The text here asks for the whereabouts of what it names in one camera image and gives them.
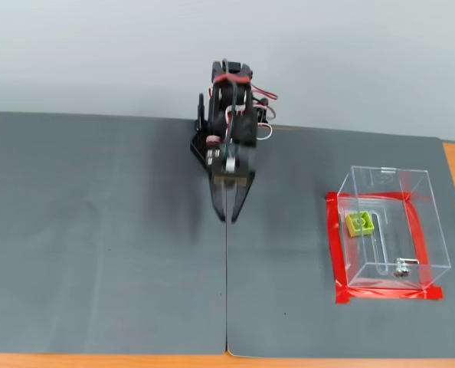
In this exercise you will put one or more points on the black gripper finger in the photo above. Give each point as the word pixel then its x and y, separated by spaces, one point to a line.
pixel 243 199
pixel 219 201

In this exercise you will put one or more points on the green lego block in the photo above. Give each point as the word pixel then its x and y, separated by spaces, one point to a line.
pixel 359 224

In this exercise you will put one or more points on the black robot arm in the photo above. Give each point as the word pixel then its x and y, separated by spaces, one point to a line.
pixel 244 122

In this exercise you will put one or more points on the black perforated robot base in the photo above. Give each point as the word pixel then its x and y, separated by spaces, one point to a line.
pixel 198 147

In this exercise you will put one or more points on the red tape band on arm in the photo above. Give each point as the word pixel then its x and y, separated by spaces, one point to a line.
pixel 231 78

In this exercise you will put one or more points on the transparent acrylic box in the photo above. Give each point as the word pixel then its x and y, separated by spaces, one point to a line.
pixel 403 249

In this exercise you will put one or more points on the silver metal box lock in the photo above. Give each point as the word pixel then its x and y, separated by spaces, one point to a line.
pixel 400 268

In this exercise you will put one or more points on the black table clamp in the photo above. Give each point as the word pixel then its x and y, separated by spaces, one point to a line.
pixel 201 111
pixel 262 111

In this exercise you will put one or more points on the red white servo wiring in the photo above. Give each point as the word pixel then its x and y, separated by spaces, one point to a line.
pixel 266 94

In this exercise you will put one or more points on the dark grey table mat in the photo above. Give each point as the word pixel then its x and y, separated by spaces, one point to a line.
pixel 59 287
pixel 289 249

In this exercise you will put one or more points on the red tape strip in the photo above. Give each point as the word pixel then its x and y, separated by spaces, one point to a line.
pixel 384 294
pixel 336 245
pixel 380 194
pixel 421 237

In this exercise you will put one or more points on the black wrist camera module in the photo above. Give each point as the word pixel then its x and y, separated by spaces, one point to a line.
pixel 230 179

